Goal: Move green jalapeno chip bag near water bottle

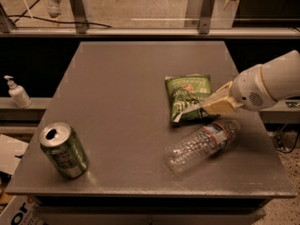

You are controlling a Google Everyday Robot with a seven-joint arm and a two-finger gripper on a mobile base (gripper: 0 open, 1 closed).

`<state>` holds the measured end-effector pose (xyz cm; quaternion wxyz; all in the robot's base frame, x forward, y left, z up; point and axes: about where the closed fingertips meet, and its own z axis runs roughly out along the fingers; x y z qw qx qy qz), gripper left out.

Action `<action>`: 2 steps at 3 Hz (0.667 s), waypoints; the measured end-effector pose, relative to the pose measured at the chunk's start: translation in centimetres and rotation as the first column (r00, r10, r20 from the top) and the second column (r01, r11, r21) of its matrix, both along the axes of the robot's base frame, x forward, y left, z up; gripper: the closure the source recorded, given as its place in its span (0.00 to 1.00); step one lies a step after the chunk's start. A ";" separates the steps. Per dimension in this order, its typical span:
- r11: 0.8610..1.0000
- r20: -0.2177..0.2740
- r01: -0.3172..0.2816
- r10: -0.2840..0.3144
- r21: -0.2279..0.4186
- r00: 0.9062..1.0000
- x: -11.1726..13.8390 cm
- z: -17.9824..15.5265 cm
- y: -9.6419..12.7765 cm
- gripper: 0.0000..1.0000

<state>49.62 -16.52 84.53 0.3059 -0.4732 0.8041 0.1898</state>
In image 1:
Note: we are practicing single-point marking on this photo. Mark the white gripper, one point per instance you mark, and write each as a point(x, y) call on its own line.
point(248, 87)

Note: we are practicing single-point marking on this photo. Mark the green jalapeno chip bag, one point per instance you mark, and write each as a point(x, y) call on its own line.
point(186, 94)

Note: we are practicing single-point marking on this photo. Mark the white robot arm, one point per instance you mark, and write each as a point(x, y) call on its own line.
point(282, 76)

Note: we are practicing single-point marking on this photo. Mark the clear plastic water bottle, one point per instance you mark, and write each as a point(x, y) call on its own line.
point(201, 144)

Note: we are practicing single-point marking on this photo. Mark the white pump lotion bottle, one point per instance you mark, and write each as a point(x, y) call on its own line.
point(17, 93)

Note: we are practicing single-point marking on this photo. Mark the green soda can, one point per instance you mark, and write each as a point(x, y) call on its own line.
point(61, 145)

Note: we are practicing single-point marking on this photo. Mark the brown paper sheet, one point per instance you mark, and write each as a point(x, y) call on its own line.
point(11, 151)

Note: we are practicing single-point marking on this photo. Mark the white cardboard box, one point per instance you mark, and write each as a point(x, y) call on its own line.
point(19, 211)

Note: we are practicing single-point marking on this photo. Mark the right metal rail bracket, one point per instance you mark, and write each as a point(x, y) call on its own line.
point(206, 16)

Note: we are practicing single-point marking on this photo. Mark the metal rail bracket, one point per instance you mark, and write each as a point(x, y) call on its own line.
point(79, 16)
point(206, 16)

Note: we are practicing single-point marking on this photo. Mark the left metal rail bracket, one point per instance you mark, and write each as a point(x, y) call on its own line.
point(79, 16)

